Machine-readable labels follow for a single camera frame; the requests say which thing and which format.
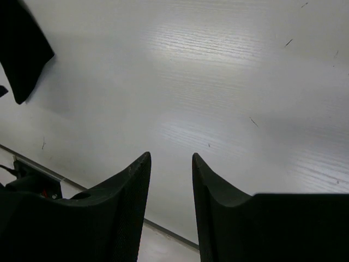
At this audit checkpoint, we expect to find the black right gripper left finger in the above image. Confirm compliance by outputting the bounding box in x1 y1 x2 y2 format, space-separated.
1 152 151 261

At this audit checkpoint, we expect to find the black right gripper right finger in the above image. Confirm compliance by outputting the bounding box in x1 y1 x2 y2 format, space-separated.
192 153 348 261

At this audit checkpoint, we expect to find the black skirt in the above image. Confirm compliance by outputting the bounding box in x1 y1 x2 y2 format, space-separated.
1 0 55 105

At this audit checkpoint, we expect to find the aluminium table edge rail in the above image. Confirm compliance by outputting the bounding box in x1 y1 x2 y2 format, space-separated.
0 144 200 251

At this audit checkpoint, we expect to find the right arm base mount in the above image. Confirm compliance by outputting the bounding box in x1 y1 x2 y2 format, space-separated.
1 160 63 200

